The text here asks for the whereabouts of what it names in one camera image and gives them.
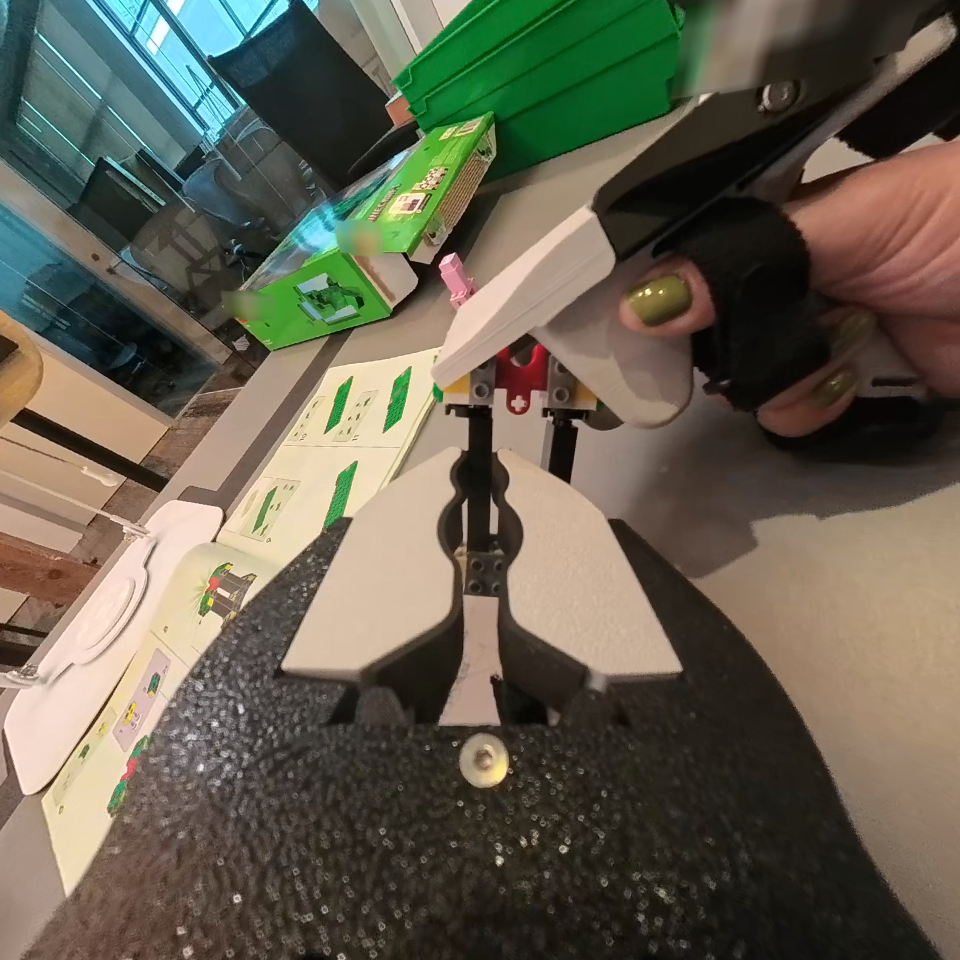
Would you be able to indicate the pink toy brick figure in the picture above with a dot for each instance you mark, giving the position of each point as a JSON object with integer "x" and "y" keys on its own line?
{"x": 454, "y": 277}

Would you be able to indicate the person's right hand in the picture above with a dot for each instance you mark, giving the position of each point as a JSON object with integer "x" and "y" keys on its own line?
{"x": 892, "y": 255}

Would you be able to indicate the pale green instruction booklet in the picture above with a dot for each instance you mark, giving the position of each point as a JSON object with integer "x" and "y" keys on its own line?
{"x": 352, "y": 450}

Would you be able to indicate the green plastic bin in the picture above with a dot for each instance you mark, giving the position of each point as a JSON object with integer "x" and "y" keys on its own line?
{"x": 570, "y": 67}
{"x": 570, "y": 131}
{"x": 540, "y": 22}

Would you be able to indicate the grey office chair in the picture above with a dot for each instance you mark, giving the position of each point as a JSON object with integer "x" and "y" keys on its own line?
{"x": 225, "y": 195}

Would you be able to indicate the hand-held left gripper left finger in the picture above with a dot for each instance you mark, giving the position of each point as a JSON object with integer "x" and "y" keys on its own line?
{"x": 375, "y": 585}

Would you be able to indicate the white tablet stand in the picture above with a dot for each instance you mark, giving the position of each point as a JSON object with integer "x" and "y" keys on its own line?
{"x": 90, "y": 675}

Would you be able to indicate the toy brick figure model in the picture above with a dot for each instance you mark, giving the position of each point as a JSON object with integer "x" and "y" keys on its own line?
{"x": 517, "y": 371}

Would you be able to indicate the green toy brick box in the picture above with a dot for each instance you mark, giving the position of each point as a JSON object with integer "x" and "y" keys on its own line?
{"x": 442, "y": 172}

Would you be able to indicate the grey desk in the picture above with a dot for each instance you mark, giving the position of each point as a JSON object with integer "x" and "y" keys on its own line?
{"x": 825, "y": 562}

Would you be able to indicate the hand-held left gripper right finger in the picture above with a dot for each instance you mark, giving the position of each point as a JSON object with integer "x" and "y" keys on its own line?
{"x": 585, "y": 592}

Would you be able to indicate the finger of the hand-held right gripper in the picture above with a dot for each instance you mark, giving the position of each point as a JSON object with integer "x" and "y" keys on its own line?
{"x": 517, "y": 300}
{"x": 637, "y": 375}

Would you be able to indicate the dark board with tan frame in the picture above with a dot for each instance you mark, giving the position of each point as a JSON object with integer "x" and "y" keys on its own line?
{"x": 26, "y": 390}

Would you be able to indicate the black office chair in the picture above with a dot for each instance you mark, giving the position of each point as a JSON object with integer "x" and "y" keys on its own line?
{"x": 315, "y": 90}

